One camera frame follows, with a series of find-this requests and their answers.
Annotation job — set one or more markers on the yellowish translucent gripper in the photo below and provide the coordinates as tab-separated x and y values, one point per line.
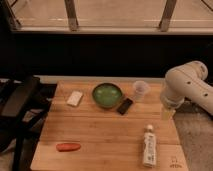
167	113

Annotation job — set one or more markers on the green ceramic bowl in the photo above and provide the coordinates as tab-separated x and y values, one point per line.
107	95

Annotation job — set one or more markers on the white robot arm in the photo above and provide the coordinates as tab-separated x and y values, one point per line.
186	81

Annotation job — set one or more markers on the white squeeze bottle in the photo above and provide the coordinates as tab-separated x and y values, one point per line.
149	153

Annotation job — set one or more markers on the clear plastic cup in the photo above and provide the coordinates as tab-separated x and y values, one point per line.
140	89

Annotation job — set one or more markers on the black rectangular block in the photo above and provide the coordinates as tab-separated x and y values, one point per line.
123	108

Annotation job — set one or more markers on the wooden cutting board table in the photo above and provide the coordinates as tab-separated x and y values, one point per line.
109	141

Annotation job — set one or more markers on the white sponge block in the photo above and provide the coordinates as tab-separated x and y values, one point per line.
75	98

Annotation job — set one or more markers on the orange carrot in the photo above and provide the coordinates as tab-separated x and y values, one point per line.
67	147

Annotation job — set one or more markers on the black office chair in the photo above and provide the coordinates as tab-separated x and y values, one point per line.
23	106

